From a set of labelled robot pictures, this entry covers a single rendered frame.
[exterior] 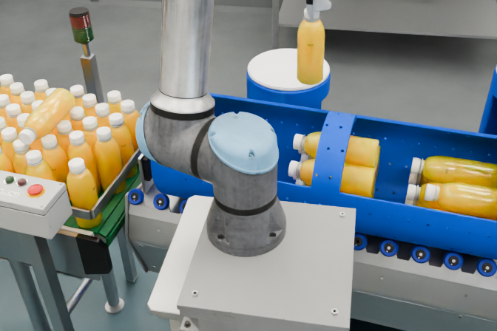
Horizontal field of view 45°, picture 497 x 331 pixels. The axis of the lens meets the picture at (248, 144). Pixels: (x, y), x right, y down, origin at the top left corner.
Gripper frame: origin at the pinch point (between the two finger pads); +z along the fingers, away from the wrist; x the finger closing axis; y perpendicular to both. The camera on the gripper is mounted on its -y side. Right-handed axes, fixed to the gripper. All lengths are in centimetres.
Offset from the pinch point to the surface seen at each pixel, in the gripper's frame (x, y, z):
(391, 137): -8.6, 24.1, 28.0
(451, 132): -12.3, 38.0, 21.0
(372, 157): -24.3, 21.3, 23.0
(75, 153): -32, -57, 34
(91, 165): -30, -54, 38
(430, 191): -28, 36, 27
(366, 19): 240, -16, 119
